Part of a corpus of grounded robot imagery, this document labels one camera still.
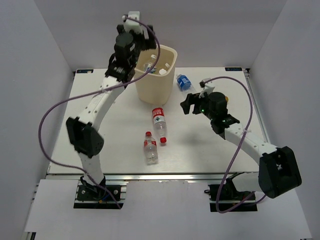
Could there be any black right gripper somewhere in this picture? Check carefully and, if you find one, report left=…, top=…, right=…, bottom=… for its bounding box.
left=179, top=90, right=215, bottom=122

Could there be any green white label bottle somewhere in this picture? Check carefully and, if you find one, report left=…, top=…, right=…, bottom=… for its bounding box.
left=143, top=54, right=157, bottom=74

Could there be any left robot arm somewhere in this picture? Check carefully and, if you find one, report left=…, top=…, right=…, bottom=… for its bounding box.
left=66, top=23, right=158, bottom=200

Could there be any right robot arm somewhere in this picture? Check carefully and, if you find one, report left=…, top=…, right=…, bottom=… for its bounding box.
left=180, top=92, right=302, bottom=200

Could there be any blue label bottle by bin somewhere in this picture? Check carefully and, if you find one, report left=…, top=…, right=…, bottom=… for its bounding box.
left=176, top=74, right=196, bottom=97

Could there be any beige plastic bin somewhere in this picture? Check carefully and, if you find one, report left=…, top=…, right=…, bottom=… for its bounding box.
left=134, top=44, right=178, bottom=105

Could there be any large red label bottle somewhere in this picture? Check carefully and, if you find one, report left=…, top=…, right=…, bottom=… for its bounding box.
left=152, top=106, right=168, bottom=144

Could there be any small red cap bottle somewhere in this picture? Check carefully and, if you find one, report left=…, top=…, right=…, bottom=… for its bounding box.
left=143, top=131, right=158, bottom=165

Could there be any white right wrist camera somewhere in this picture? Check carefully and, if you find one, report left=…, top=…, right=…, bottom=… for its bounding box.
left=199, top=78, right=216, bottom=98

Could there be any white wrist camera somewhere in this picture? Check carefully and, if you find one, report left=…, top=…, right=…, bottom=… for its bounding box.
left=122, top=11, right=144, bottom=35
left=199, top=78, right=216, bottom=98

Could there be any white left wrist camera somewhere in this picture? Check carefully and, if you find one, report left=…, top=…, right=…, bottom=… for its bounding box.
left=122, top=11, right=144, bottom=35

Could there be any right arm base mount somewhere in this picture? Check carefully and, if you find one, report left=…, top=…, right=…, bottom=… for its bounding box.
left=203, top=184, right=258, bottom=213

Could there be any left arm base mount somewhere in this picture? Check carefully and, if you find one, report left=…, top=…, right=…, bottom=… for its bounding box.
left=73, top=176, right=126, bottom=210

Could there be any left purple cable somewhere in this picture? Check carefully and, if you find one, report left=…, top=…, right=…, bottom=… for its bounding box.
left=37, top=16, right=161, bottom=210

